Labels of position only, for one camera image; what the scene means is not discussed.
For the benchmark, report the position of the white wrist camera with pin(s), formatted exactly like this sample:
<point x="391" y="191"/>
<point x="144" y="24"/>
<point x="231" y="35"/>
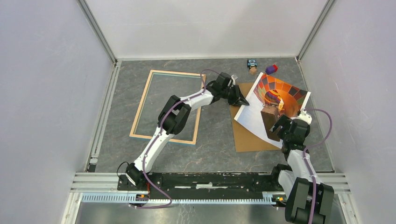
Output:
<point x="232" y="81"/>
<point x="304" y="116"/>

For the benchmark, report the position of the wooden picture frame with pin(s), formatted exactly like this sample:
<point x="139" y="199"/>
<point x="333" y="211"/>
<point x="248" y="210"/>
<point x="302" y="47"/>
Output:
<point x="160" y="85"/>

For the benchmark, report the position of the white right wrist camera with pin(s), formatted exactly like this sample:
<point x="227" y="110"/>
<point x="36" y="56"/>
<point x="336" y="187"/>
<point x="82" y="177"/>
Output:
<point x="304" y="116"/>

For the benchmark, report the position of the brown cardboard backing board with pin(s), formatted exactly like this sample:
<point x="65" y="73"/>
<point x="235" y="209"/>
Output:
<point x="244" y="140"/>

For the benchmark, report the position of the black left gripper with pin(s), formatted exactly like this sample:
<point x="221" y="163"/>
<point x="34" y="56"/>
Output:
<point x="238" y="98"/>

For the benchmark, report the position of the small wooden cube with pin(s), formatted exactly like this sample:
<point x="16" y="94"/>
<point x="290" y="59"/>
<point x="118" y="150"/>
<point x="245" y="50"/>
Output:
<point x="253" y="70"/>

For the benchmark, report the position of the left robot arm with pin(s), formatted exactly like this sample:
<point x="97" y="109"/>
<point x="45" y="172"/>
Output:
<point x="174" y="116"/>

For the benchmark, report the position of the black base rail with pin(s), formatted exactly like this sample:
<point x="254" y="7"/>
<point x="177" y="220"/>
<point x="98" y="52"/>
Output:
<point x="205" y="186"/>

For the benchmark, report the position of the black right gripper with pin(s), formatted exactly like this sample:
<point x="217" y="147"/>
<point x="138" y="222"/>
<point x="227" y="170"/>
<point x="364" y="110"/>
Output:
<point x="282" y="121"/>

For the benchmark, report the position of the blue owl toy block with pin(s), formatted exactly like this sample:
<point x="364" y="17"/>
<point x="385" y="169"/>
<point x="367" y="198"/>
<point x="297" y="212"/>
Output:
<point x="251" y="63"/>

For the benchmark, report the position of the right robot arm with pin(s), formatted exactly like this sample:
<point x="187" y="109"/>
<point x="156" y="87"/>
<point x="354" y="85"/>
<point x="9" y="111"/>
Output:
<point x="309" y="200"/>

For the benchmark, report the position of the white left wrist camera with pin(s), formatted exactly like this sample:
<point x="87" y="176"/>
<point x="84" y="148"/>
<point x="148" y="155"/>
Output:
<point x="232" y="81"/>

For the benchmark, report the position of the purple and red block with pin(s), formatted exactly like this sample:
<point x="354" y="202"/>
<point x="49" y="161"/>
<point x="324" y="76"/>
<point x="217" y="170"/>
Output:
<point x="271" y="69"/>

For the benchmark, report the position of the hot air balloon photo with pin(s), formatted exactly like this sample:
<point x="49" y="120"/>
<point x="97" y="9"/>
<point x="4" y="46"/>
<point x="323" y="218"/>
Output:
<point x="270" y="98"/>

